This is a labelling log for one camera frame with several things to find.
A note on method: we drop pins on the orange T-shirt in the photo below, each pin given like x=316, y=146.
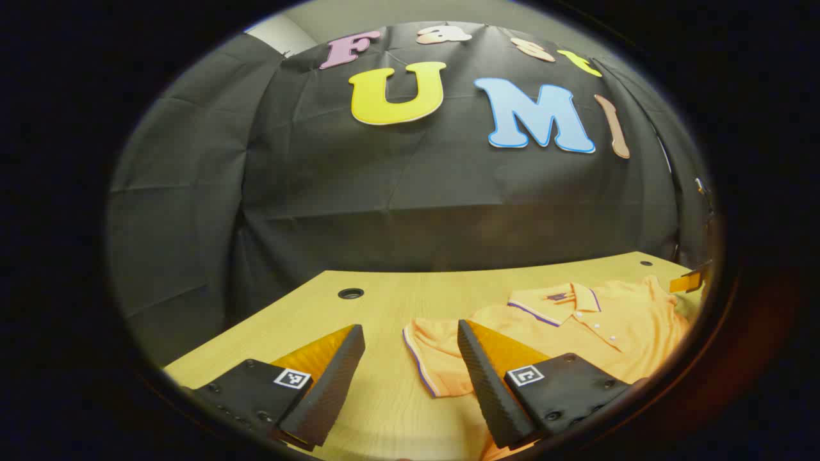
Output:
x=634, y=339

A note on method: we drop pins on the black backdrop cloth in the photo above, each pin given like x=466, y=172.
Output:
x=384, y=211

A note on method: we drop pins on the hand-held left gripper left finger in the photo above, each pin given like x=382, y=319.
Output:
x=327, y=390

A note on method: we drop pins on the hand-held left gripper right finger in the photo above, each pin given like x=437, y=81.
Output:
x=490, y=390

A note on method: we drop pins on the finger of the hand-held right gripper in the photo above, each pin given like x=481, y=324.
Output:
x=688, y=283

